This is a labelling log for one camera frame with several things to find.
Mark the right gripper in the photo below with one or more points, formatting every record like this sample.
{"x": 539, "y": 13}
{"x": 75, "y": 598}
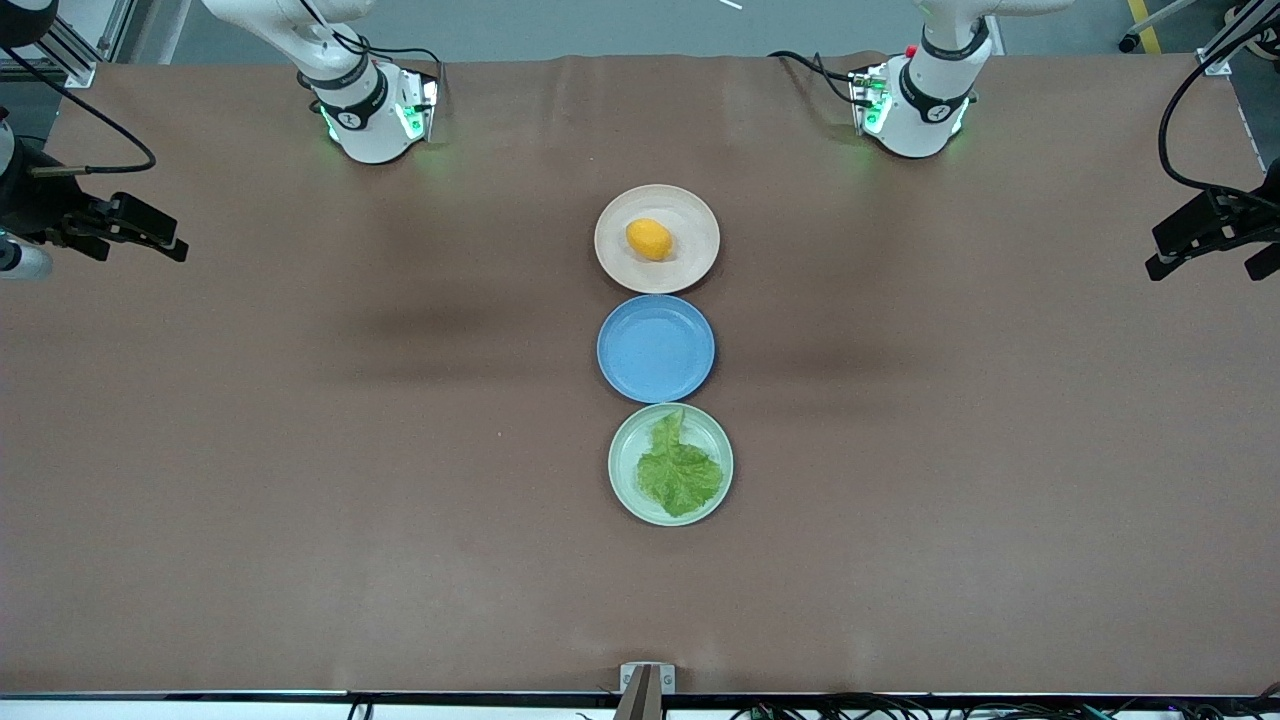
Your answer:
{"x": 42, "y": 208}

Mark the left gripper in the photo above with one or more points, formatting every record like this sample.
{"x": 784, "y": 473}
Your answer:
{"x": 1226, "y": 212}

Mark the yellow lemon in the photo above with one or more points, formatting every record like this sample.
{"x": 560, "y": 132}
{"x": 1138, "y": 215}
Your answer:
{"x": 650, "y": 240}

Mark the green lettuce leaf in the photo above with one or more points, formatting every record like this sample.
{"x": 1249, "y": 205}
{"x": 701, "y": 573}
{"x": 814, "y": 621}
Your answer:
{"x": 680, "y": 475}

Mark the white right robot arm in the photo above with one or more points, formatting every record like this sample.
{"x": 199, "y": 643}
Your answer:
{"x": 370, "y": 130}

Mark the left arm base connector plate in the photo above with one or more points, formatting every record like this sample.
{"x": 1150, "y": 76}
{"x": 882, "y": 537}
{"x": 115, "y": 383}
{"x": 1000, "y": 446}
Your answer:
{"x": 862, "y": 90}

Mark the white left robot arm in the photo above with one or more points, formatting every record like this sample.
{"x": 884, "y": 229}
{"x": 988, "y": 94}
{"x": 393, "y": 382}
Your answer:
{"x": 920, "y": 120}

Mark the grey rod with black foot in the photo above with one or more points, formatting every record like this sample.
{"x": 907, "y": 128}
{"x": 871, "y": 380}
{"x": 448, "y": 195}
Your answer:
{"x": 1130, "y": 43}

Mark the brown table mat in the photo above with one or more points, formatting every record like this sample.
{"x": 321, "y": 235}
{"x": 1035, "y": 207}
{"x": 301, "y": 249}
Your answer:
{"x": 300, "y": 560}

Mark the beige round plate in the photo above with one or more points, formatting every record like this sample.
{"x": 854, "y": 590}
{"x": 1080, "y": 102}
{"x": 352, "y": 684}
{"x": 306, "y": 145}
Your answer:
{"x": 695, "y": 230}

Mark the blue round plate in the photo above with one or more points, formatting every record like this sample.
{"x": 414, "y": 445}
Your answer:
{"x": 655, "y": 350}

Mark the light green round plate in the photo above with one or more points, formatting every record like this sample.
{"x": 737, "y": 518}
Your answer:
{"x": 622, "y": 460}

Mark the diagonal aluminium frame profile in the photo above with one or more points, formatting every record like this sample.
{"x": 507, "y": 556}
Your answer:
{"x": 75, "y": 62}

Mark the aluminium frame profile with bracket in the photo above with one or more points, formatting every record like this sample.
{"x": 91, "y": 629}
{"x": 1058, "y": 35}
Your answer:
{"x": 1222, "y": 55}

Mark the upright aluminium frame profile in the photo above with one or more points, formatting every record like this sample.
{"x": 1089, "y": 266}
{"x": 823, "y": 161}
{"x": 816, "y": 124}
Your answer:
{"x": 118, "y": 25}

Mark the table edge rail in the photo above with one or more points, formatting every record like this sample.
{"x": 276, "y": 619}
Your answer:
{"x": 200, "y": 710}

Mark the silver metal mount bracket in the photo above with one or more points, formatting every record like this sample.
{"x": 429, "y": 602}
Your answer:
{"x": 625, "y": 672}

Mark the grey camera post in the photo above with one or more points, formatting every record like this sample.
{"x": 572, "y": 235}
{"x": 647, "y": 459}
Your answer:
{"x": 642, "y": 705}

